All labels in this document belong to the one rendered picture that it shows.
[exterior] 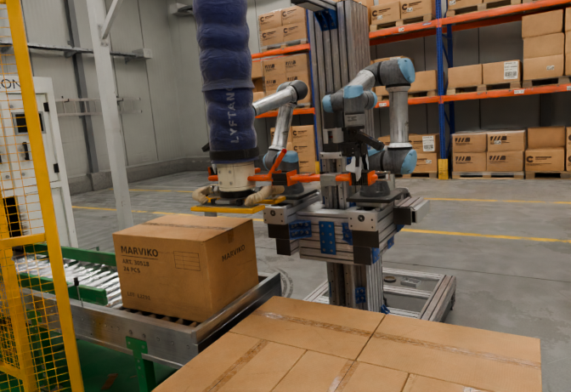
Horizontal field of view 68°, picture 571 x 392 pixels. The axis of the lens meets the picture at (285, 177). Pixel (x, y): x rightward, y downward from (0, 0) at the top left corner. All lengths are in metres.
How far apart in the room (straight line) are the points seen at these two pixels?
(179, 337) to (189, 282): 0.24
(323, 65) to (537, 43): 6.55
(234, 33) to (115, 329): 1.49
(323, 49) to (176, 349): 1.66
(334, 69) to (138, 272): 1.46
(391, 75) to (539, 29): 6.71
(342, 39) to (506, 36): 7.81
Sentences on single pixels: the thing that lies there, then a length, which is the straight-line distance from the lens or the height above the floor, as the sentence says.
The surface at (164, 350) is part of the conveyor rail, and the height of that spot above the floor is 0.48.
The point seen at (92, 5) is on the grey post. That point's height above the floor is 2.81.
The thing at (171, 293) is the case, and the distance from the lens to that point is 2.17.
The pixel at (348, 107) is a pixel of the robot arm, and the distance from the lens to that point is 1.64.
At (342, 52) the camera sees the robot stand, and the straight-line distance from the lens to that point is 2.35.
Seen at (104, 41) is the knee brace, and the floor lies 2.44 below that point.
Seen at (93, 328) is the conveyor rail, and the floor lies 0.49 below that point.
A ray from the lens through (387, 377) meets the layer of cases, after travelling 1.65.
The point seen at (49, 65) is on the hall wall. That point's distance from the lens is 11.77.
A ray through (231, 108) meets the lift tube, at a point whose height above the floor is 1.52.
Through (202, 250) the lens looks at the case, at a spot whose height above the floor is 0.90.
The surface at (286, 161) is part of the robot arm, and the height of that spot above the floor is 1.22.
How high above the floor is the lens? 1.46
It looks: 8 degrees down
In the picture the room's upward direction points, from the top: 5 degrees counter-clockwise
